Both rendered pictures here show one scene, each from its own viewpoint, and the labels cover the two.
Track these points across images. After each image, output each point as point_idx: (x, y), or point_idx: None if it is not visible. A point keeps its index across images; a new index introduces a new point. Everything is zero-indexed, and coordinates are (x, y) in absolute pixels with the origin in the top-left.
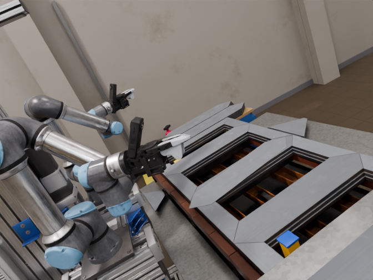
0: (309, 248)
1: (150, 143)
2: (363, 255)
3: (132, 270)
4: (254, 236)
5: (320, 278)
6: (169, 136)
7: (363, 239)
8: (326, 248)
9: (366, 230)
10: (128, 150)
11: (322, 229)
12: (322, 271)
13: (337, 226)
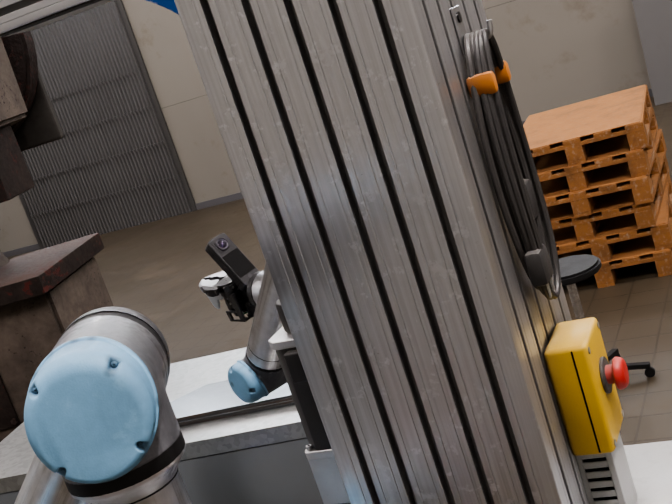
0: (240, 428)
1: (228, 278)
2: (234, 399)
3: None
4: None
5: (274, 395)
6: (204, 287)
7: (214, 408)
8: (234, 424)
9: (201, 413)
10: (254, 266)
11: (207, 439)
12: (266, 398)
13: (198, 436)
